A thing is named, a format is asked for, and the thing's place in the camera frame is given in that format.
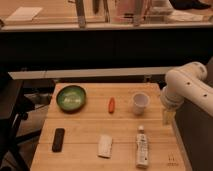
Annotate black remote control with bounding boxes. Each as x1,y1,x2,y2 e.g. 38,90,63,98
52,128,65,152

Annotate grey metal post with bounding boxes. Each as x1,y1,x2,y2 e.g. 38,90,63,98
75,0,86,28
133,0,143,27

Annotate white squeeze tube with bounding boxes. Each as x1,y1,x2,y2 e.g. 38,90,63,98
136,125,149,169

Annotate black office chair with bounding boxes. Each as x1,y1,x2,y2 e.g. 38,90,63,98
0,71,41,171

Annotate grey metal post right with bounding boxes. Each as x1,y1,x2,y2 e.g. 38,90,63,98
133,0,143,27

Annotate white paper cup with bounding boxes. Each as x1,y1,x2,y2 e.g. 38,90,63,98
132,92,150,115

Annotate green ceramic bowl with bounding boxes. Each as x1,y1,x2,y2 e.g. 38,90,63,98
56,85,86,112

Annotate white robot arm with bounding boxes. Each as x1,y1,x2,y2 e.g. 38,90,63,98
160,61,213,125

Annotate white paper sheet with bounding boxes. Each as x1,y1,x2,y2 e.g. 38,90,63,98
6,7,42,21

